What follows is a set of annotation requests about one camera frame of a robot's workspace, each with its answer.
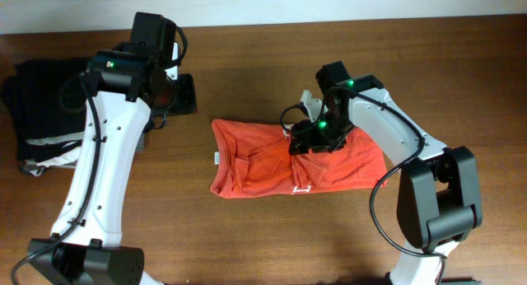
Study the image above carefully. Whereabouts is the red orange t-shirt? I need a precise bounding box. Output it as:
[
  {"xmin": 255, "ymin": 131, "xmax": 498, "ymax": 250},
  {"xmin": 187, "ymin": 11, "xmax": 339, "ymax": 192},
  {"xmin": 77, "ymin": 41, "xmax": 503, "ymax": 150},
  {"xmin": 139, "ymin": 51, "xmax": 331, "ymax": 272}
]
[{"xmin": 210, "ymin": 119, "xmax": 386, "ymax": 199}]

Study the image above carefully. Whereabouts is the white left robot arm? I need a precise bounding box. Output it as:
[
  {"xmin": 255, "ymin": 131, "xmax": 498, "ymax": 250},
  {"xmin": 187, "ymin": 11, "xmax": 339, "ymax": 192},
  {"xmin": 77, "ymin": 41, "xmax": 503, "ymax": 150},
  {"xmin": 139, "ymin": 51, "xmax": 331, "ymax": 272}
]
[{"xmin": 26, "ymin": 12, "xmax": 197, "ymax": 284}]

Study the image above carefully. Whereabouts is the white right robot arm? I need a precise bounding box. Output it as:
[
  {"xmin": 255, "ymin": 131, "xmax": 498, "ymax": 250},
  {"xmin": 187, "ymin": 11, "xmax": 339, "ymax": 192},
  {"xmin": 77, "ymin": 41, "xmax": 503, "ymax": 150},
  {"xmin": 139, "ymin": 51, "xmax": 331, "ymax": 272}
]
[{"xmin": 288, "ymin": 61, "xmax": 483, "ymax": 284}]

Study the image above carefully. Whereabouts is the folded grey white garment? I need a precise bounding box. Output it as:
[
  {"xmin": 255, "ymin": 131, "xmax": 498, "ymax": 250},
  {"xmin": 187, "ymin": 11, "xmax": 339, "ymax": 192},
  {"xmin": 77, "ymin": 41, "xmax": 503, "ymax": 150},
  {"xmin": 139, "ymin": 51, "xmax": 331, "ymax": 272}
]
[{"xmin": 19, "ymin": 130, "xmax": 146, "ymax": 177}]

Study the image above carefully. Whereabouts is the folded black shirt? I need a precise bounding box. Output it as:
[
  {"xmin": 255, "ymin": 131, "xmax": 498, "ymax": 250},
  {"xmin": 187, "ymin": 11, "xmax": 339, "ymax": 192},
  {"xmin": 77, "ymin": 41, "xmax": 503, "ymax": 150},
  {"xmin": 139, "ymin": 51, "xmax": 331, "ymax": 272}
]
[{"xmin": 1, "ymin": 58, "xmax": 88, "ymax": 162}]

